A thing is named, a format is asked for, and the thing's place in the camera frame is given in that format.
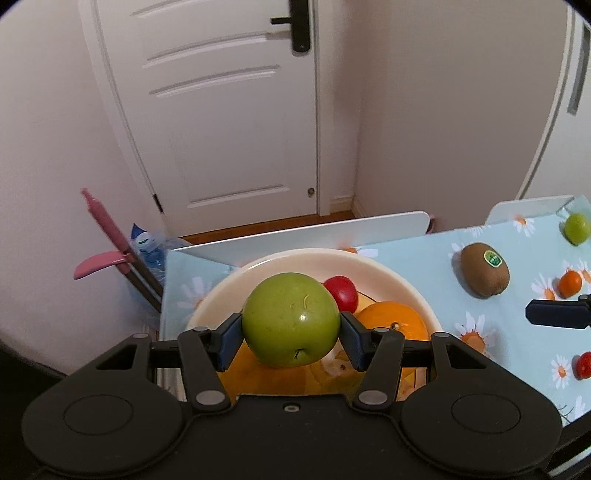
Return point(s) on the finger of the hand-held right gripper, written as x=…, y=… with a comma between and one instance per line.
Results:
x=558, y=314

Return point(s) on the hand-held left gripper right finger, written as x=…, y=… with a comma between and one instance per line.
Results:
x=354, y=344

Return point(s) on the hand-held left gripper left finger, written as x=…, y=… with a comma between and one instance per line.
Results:
x=229, y=344

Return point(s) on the large orange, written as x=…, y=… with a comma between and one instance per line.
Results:
x=392, y=318

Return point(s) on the red cherry tomato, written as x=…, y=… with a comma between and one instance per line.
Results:
x=344, y=293
x=584, y=365

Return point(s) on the large green apple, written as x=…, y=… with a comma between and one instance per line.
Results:
x=291, y=318

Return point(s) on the cream bowl with yellow inside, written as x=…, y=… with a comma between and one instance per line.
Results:
x=388, y=286

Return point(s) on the small tangerine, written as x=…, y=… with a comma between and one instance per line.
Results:
x=570, y=284

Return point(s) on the small green fruit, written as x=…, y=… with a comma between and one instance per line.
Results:
x=577, y=229

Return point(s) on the brown kiwi with sticker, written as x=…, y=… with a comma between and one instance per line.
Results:
x=482, y=272

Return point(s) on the white chair back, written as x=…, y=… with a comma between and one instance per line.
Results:
x=526, y=210
x=300, y=240

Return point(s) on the clear plastic water bottle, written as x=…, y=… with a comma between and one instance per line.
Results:
x=152, y=251

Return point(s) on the white cabinet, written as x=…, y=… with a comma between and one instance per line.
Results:
x=568, y=152

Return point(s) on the white panelled door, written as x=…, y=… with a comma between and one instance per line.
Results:
x=221, y=138

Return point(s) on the black cloth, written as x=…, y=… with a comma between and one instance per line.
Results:
x=27, y=392

